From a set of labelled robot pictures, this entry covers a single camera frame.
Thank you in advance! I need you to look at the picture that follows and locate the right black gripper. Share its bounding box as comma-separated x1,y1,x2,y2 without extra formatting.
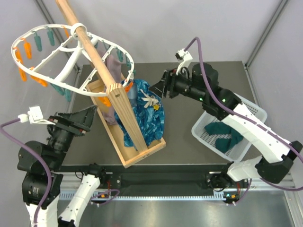
148,66,206,103

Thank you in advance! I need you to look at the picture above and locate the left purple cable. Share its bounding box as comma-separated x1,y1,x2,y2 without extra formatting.
0,118,53,224

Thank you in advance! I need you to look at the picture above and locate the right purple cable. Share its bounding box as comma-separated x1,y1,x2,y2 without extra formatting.
184,36,303,206

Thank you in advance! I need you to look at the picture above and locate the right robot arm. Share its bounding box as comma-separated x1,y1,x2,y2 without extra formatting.
149,63,303,189

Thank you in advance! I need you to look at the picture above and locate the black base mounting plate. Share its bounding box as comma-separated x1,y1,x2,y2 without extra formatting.
59,165,249,192

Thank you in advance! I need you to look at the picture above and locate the white round clip hanger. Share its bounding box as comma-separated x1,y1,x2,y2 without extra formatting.
11,23,135,107

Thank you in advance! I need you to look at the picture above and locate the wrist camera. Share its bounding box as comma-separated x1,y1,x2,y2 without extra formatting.
175,49,193,75
18,105,54,125

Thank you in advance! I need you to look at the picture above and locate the blue patterned cloth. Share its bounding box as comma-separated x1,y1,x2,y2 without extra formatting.
125,79,165,146

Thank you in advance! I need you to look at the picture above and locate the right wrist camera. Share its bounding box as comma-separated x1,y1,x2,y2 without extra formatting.
175,49,193,75

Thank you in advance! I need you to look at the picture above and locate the white perforated plastic basket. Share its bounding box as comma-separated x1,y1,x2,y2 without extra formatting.
191,93,268,163

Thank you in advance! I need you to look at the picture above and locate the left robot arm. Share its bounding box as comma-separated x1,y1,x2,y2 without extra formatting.
17,105,107,227

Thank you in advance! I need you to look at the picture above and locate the wooden rod stand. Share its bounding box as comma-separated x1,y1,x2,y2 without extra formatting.
56,0,166,168

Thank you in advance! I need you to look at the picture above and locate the purple cable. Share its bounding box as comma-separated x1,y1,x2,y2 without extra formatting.
184,36,303,206
0,118,53,224

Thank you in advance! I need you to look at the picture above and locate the lilac cloth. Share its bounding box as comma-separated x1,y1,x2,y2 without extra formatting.
102,54,122,125

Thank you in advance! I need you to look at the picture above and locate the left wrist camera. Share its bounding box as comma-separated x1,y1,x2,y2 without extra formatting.
18,105,54,125

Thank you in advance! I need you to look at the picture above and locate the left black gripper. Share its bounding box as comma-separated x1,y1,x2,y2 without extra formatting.
48,104,98,168

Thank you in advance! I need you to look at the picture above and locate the dark teal sock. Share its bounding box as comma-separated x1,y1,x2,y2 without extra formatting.
215,138,234,153
205,122,243,145

